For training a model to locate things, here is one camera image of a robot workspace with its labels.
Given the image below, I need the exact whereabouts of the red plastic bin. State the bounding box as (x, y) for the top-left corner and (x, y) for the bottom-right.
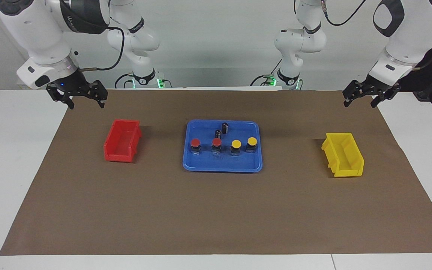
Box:
(103, 119), (143, 163)

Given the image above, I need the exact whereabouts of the yellow plastic bin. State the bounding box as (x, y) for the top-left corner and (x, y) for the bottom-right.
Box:
(321, 132), (365, 178)

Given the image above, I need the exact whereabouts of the blue plastic tray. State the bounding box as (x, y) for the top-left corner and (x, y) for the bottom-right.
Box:
(182, 120), (263, 173)

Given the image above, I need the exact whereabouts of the brown table mat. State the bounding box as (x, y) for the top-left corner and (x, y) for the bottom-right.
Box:
(0, 89), (432, 256)

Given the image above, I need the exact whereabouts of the black base cable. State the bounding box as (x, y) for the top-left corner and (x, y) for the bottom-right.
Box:
(114, 73), (135, 89)
(249, 58), (283, 87)

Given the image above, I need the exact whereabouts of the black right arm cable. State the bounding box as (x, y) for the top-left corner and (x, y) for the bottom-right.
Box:
(79, 26), (125, 72)

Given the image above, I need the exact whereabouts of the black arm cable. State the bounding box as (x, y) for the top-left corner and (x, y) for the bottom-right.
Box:
(79, 26), (125, 72)
(323, 0), (366, 27)

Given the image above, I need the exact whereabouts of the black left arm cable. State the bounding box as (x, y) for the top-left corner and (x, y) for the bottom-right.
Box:
(323, 0), (366, 27)

